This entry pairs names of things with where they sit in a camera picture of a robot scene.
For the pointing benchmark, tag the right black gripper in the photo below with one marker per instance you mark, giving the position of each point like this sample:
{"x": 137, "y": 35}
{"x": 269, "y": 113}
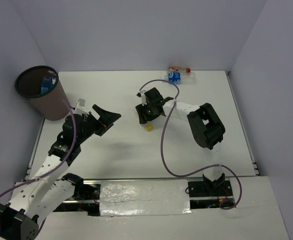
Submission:
{"x": 141, "y": 110}

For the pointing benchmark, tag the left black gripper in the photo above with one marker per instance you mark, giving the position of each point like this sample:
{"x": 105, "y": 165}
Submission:
{"x": 105, "y": 121}

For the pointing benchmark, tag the orange label bottle yellow cap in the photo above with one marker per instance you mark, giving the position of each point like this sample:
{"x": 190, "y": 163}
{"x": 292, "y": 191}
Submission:
{"x": 148, "y": 127}

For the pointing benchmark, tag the blue label bottle white cap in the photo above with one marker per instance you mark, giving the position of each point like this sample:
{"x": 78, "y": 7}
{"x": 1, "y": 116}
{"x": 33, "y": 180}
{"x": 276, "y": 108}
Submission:
{"x": 45, "y": 85}

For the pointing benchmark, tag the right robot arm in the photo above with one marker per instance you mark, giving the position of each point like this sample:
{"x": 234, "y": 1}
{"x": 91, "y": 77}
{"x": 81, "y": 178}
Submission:
{"x": 206, "y": 127}

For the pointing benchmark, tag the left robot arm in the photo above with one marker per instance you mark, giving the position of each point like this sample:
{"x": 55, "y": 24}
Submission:
{"x": 23, "y": 217}

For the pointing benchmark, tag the brown round waste bin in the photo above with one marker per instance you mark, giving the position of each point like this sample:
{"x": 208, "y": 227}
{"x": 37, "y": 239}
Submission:
{"x": 53, "y": 104}

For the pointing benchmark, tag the blue label bottle at back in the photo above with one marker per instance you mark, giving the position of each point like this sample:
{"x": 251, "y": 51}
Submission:
{"x": 180, "y": 78}

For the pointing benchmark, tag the red label bottle red cap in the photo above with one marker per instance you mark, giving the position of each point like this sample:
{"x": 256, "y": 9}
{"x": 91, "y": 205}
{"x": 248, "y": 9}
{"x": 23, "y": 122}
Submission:
{"x": 181, "y": 70}

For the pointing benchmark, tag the silver foil tape sheet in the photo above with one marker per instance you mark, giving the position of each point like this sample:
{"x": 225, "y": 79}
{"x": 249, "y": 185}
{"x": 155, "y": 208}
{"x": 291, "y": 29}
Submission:
{"x": 144, "y": 198}

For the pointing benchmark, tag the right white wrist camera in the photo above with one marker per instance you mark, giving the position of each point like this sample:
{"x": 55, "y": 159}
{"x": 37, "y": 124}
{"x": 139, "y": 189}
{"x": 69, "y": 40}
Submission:
{"x": 142, "y": 96}

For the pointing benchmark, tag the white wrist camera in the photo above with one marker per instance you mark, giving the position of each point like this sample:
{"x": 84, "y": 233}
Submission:
{"x": 81, "y": 105}
{"x": 142, "y": 96}

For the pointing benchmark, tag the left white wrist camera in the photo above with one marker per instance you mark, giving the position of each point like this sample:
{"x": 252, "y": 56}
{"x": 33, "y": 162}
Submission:
{"x": 81, "y": 105}

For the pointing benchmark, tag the metal base rail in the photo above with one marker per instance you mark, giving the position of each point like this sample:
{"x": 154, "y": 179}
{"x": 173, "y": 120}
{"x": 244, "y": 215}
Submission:
{"x": 88, "y": 202}

